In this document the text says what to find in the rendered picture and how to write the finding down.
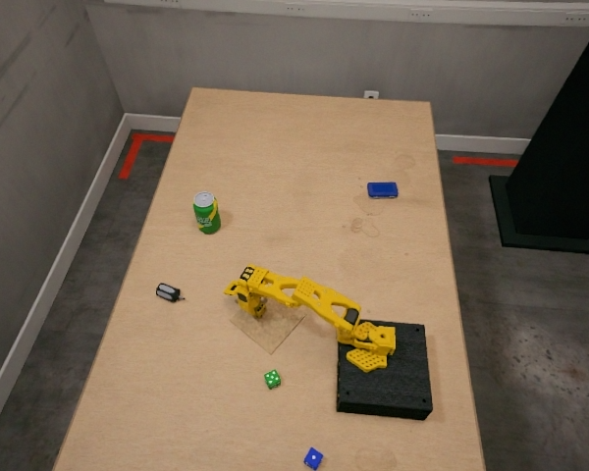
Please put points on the green die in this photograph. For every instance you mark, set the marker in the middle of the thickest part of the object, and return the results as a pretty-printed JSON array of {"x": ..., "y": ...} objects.
[{"x": 272, "y": 379}]

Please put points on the green soda can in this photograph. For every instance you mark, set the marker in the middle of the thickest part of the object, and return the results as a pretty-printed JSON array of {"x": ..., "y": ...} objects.
[{"x": 206, "y": 212}]

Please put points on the blue die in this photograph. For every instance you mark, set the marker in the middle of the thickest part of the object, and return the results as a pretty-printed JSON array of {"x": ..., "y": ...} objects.
[{"x": 313, "y": 458}]

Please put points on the yellow die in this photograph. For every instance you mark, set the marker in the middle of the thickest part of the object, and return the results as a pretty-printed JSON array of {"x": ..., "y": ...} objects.
[{"x": 259, "y": 310}]

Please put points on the blue rectangular case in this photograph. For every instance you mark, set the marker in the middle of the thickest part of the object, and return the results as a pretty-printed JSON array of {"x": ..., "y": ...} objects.
[{"x": 381, "y": 190}]

